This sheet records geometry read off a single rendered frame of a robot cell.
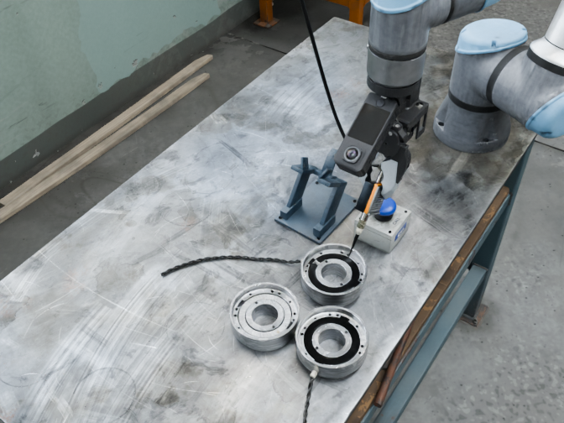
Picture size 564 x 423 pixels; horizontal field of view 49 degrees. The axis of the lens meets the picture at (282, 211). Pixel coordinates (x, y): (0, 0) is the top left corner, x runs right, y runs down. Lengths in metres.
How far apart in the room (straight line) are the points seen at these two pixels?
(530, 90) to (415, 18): 0.38
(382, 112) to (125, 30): 2.00
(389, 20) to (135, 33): 2.10
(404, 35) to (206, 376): 0.54
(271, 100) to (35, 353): 0.72
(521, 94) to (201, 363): 0.68
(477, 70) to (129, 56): 1.89
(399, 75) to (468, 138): 0.46
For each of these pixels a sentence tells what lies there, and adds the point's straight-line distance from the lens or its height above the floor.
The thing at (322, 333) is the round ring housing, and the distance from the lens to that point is 0.94.
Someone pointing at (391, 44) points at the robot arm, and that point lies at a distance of 0.81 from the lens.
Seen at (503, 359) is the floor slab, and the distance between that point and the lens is 1.96.
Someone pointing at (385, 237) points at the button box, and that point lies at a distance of 1.05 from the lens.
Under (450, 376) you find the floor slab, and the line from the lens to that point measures 1.90.
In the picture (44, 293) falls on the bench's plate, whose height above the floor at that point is 0.80.
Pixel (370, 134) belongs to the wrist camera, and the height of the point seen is 1.08.
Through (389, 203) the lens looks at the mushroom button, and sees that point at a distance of 1.05.
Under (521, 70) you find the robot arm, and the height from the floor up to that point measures 1.01.
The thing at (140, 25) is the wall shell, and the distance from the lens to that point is 2.82.
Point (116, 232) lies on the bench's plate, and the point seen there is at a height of 0.80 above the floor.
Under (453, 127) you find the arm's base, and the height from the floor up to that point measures 0.84.
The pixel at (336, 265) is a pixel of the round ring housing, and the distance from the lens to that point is 1.02.
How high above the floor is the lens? 1.61
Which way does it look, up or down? 45 degrees down
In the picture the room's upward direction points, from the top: 3 degrees counter-clockwise
